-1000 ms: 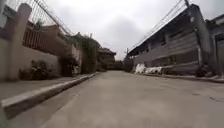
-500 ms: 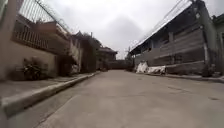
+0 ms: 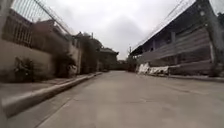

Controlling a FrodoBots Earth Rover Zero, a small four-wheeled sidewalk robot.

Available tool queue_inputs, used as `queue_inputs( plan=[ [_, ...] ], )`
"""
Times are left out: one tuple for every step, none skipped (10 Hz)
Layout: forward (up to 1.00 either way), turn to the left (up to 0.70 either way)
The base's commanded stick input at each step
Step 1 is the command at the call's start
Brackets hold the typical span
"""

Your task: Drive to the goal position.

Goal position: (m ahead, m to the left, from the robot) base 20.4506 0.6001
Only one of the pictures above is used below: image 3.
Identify small green bush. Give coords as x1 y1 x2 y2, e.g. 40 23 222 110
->
13 56 36 83

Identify grey raised sidewalk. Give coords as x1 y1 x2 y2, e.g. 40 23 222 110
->
0 75 88 101

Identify overhead wires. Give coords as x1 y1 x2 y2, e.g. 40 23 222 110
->
133 0 198 51

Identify pale concrete kerb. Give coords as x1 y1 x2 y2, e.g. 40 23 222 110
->
1 71 103 118

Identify grey concrete road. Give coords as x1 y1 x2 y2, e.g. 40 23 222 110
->
6 69 224 128

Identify dark building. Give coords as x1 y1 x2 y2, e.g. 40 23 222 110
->
71 31 120 73

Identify dark bush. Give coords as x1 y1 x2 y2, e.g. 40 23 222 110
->
53 49 78 78

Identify white banner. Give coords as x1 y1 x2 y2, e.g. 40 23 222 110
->
148 65 170 76

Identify grey sidewalk with kerb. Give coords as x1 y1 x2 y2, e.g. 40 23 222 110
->
168 74 224 84

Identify grey slatted building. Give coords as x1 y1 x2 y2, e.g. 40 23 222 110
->
128 0 224 78

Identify white cloth sheet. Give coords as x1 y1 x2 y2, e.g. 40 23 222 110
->
137 62 151 75

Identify pale wall with fence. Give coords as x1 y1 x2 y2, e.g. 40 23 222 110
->
0 0 83 83

